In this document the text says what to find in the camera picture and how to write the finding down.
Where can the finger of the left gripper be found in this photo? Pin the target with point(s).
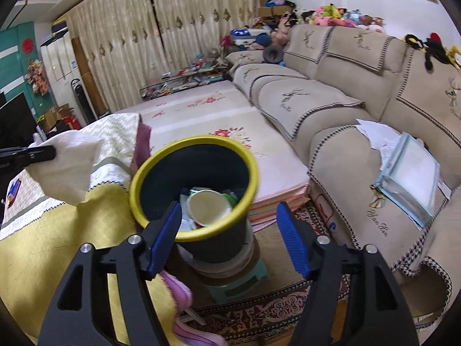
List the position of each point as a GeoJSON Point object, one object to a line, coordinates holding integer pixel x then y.
{"type": "Point", "coordinates": [12, 158]}

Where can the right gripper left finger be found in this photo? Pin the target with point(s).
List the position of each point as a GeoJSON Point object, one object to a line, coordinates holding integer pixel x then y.
{"type": "Point", "coordinates": [80, 314]}

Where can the white tissue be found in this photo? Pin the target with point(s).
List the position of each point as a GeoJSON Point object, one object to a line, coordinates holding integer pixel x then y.
{"type": "Point", "coordinates": [67, 176]}

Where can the black bin yellow rim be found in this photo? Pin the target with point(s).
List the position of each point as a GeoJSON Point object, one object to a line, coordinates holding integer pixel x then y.
{"type": "Point", "coordinates": [214, 180]}

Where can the large black television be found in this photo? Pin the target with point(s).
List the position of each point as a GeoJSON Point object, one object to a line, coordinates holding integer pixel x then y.
{"type": "Point", "coordinates": [17, 123]}

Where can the blue tissue pack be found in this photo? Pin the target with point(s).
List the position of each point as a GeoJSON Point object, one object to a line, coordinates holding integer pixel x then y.
{"type": "Point", "coordinates": [12, 192]}

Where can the yellow patterned tablecloth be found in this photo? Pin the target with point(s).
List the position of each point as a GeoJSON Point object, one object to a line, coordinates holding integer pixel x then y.
{"type": "Point", "coordinates": [41, 235]}

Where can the artificial flower decoration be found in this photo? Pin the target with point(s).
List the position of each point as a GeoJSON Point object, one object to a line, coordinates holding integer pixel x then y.
{"type": "Point", "coordinates": [36, 77]}

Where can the patterned red rug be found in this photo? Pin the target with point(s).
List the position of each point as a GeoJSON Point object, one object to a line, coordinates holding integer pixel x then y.
{"type": "Point", "coordinates": [266, 314]}

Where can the black tower fan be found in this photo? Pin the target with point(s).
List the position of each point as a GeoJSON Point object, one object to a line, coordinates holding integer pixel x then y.
{"type": "Point", "coordinates": [82, 101]}

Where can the white standing air conditioner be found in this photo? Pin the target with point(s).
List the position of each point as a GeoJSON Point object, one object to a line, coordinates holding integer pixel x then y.
{"type": "Point", "coordinates": [61, 68]}

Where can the teal plastic stool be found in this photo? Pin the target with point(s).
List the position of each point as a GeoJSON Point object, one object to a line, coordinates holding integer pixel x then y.
{"type": "Point", "coordinates": [226, 290]}

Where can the papers and plastic folder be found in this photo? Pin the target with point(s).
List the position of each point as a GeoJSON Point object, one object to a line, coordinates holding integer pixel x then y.
{"type": "Point", "coordinates": [409, 175]}

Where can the paper cup in bin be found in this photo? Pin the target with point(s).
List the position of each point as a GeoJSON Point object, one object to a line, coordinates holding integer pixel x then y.
{"type": "Point", "coordinates": [207, 207]}

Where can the beige curtains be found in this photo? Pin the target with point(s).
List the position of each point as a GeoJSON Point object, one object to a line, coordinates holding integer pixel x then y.
{"type": "Point", "coordinates": [130, 44]}

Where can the beige sofa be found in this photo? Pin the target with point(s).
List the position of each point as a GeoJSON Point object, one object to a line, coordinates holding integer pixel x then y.
{"type": "Point", "coordinates": [341, 94]}

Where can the low shelf with clutter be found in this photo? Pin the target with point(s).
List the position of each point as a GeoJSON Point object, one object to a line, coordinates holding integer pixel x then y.
{"type": "Point", "coordinates": [202, 72]}

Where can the black yellow plush toy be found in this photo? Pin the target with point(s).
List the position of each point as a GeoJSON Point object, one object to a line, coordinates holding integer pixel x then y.
{"type": "Point", "coordinates": [433, 49]}

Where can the pile of plush toys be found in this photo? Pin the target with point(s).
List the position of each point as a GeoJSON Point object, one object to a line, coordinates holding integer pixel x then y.
{"type": "Point", "coordinates": [275, 28]}

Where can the cardboard boxes stack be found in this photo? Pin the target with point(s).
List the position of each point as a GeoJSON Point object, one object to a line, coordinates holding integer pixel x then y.
{"type": "Point", "coordinates": [270, 0]}

